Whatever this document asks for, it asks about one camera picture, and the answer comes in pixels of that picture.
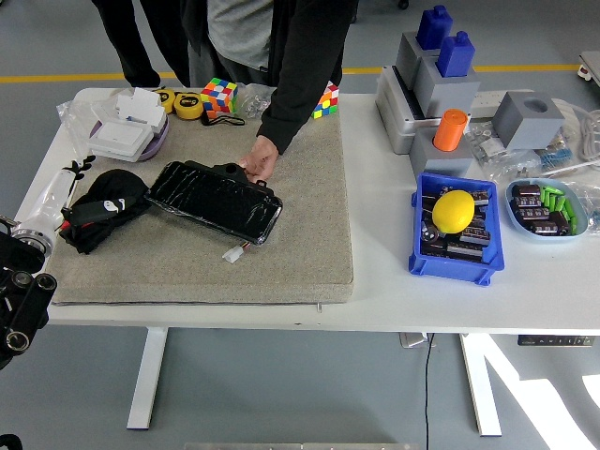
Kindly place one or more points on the person's hand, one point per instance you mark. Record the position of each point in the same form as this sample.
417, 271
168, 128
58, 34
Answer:
262, 159

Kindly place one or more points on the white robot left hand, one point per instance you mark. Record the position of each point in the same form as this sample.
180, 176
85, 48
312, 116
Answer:
51, 201

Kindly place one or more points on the black rag with white print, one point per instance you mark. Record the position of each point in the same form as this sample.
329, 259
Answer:
112, 187

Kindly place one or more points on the black glossy panel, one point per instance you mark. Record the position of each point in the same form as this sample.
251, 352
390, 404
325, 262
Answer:
211, 201

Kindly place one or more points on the person's forearm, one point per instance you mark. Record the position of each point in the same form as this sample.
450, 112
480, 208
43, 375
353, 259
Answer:
290, 112

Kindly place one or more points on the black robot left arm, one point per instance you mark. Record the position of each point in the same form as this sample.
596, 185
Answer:
23, 300

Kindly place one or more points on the black table control panel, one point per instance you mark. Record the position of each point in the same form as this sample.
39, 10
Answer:
553, 340

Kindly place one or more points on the clear bag of metal parts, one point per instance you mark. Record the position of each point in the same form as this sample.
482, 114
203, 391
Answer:
253, 100

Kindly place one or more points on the colourful puzzle cube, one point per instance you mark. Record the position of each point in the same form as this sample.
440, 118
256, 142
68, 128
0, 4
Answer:
326, 103
219, 96

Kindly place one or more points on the grey-brown mat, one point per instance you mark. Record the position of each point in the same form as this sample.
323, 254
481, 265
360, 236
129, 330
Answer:
281, 234

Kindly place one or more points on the yellow tape measure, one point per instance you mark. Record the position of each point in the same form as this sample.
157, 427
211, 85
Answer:
166, 99
187, 105

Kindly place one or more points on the purple bowl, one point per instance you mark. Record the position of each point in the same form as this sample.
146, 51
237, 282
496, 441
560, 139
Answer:
159, 140

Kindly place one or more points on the open white carton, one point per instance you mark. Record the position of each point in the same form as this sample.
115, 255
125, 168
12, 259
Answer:
136, 105

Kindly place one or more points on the grey block holding orange cylinder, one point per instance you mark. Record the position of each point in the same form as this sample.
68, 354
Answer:
440, 161

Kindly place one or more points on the grey block holding blue bottle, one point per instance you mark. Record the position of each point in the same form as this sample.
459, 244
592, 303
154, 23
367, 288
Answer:
445, 94
408, 56

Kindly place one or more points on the orange cylinder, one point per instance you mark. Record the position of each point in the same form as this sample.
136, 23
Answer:
450, 131

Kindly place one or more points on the yellow lemon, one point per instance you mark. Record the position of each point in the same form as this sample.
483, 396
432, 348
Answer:
452, 211

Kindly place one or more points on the white table leg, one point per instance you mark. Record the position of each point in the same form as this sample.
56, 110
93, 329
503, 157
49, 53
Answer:
483, 389
147, 375

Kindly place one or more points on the blue bottle-shaped block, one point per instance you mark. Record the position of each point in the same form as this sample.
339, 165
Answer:
433, 28
457, 56

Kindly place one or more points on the clear bag of small parts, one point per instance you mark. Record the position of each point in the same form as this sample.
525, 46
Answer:
487, 150

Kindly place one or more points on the grey box under table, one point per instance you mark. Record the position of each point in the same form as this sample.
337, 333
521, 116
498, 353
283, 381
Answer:
415, 340

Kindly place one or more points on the blue plastic bin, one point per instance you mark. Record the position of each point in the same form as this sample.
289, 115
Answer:
492, 262

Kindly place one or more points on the light blue bowl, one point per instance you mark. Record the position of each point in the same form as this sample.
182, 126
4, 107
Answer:
512, 213

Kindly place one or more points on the grey block with round hole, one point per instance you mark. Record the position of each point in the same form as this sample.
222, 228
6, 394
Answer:
525, 129

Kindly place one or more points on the green cylindrical battery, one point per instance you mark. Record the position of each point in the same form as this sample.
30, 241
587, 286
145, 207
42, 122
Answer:
571, 215
561, 204
547, 196

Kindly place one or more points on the bundle of blue resistors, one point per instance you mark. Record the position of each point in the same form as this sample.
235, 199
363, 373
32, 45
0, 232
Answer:
555, 157

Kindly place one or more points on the crumpled clear plastic bag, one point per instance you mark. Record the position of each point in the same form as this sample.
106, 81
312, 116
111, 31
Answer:
590, 197

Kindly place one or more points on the white square switch box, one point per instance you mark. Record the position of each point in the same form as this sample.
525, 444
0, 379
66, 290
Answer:
117, 136

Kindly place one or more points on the light grey enclosure box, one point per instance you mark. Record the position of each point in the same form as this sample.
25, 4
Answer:
394, 122

